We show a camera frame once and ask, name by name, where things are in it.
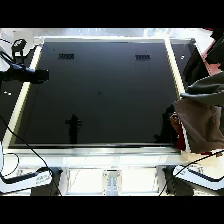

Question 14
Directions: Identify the red garment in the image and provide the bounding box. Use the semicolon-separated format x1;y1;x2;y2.
169;112;188;153

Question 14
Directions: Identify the silver frame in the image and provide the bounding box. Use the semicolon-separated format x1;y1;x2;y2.
0;145;224;196

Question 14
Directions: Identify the black cable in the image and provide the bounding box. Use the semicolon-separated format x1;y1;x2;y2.
0;114;62;196
159;149;224;196

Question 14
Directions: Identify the beige grey shirt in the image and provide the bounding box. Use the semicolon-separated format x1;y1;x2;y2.
180;71;224;108

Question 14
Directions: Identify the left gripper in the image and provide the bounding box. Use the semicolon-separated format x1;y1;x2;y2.
31;68;50;85

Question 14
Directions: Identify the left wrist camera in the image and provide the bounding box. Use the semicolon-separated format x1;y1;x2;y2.
10;38;28;68

